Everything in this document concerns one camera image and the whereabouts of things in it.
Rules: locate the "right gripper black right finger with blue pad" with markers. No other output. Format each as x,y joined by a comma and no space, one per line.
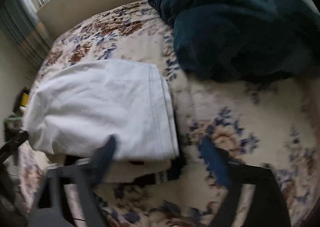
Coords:
266,204

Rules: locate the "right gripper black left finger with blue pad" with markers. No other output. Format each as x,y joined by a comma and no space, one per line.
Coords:
50,206

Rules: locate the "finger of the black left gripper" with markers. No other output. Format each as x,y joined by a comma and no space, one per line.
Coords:
12,145

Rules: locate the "white t-shirt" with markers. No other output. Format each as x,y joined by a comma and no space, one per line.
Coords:
76,110

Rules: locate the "stack of folded clothes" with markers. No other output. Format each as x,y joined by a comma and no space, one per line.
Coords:
144,173

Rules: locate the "yellow black bag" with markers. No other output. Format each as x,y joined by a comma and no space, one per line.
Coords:
21,99

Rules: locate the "floral fleece bed blanket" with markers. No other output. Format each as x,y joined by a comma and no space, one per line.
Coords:
254,124

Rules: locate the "left teal striped curtain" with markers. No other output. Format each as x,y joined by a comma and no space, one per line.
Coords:
21,23

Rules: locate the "dark teal plush blanket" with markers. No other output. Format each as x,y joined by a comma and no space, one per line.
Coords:
251,40

